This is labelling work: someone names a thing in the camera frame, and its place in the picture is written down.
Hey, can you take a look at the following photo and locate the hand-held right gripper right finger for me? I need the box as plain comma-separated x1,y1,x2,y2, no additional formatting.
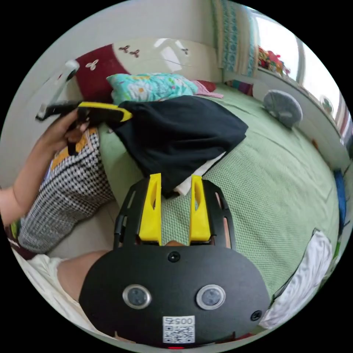
189,174,211,245

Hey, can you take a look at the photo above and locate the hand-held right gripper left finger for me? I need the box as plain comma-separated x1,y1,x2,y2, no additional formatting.
139,173,163,246

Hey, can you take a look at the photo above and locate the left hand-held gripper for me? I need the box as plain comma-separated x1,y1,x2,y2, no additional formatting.
35,100,133,130

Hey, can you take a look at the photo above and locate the black short sleeve shirt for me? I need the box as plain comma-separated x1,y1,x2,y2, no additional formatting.
109,95,249,199

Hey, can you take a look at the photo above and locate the person's left forearm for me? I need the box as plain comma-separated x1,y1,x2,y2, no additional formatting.
0,138,58,225

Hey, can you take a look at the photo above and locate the person's left hand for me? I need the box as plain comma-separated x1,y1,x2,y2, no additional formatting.
41,109,90,155

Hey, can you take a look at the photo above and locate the teal floral pillow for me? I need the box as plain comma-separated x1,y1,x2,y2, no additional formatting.
106,72,199,105

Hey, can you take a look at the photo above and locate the white folded garment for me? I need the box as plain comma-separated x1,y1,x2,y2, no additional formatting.
175,151,228,197

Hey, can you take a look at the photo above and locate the bed with green quilt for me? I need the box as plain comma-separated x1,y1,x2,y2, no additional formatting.
36,38,342,301

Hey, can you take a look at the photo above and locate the black and white checkered cloth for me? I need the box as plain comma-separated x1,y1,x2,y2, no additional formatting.
18,128,115,254

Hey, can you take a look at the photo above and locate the pink and red cloth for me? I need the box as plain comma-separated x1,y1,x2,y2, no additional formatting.
192,80,224,99

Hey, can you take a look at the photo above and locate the person's body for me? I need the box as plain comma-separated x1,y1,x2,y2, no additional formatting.
12,249,111,336

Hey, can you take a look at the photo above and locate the white cloth with dark edge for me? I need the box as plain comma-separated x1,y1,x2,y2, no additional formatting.
258,228,334,329

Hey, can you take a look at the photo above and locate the grey round cushion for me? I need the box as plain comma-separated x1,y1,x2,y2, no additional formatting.
263,89,303,129

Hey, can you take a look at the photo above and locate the blue bag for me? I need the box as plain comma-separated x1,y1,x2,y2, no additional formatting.
333,168,347,231

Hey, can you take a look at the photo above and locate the teal patterned curtain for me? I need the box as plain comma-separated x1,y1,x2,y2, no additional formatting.
211,0,259,78

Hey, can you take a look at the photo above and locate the colourful flower bunch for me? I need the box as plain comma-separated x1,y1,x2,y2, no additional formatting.
258,46,290,76

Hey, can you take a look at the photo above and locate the window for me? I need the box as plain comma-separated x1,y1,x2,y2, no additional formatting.
252,12,347,116

